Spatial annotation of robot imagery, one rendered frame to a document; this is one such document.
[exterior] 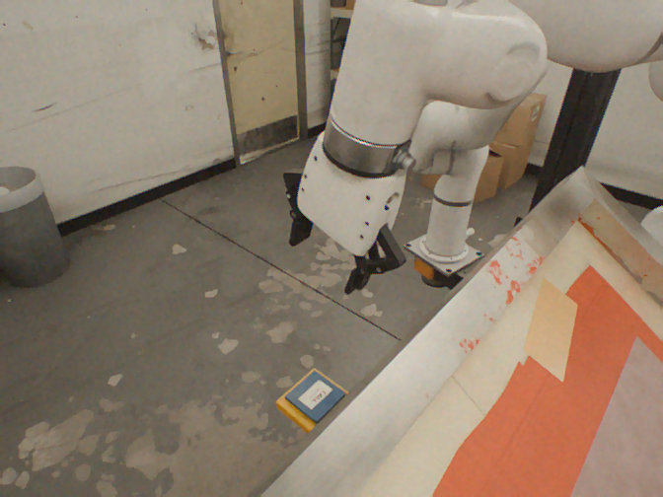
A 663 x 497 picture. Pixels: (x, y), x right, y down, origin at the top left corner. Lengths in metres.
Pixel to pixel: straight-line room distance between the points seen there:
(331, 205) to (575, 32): 0.28
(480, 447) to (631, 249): 0.35
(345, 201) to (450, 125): 0.51
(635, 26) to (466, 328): 0.30
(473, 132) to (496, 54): 0.54
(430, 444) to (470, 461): 0.04
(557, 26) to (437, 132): 0.43
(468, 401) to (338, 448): 0.14
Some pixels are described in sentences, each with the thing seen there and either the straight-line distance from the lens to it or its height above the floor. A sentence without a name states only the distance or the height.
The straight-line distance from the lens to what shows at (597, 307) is 0.56.
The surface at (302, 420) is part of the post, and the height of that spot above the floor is 0.95.
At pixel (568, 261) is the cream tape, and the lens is 0.56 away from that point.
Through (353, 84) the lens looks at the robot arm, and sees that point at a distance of 0.35.
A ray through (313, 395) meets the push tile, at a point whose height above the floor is 0.97.
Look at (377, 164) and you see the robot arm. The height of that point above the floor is 1.64.
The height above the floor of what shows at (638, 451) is 1.41.
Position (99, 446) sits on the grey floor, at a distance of 2.31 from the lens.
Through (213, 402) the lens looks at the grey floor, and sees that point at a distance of 2.26.
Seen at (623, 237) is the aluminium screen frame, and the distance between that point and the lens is 0.63.
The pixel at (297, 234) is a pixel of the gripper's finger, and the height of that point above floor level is 1.51.
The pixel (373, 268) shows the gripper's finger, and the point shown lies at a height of 1.51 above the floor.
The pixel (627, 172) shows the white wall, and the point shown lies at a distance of 4.39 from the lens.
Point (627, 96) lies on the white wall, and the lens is 4.25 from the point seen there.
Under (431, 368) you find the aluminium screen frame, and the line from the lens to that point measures 0.32.
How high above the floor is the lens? 1.79
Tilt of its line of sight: 37 degrees down
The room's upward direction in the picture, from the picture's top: straight up
